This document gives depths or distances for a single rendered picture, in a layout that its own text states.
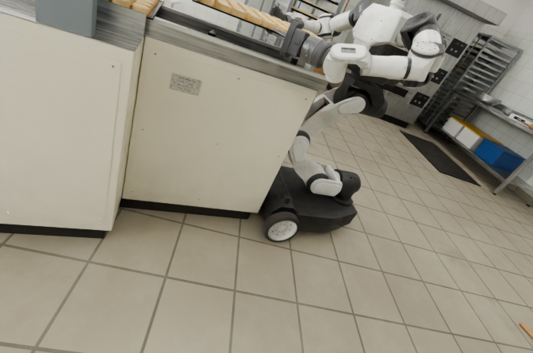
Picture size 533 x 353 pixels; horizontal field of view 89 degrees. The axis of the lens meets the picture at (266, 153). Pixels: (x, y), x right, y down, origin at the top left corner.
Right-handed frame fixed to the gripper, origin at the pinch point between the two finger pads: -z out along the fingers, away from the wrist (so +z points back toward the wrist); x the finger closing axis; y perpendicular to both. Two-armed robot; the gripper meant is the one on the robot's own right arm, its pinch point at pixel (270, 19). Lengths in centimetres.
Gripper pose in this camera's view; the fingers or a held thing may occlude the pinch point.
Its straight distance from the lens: 145.6
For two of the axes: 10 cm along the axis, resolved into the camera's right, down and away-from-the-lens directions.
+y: 7.9, 5.4, -3.0
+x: 3.6, -8.0, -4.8
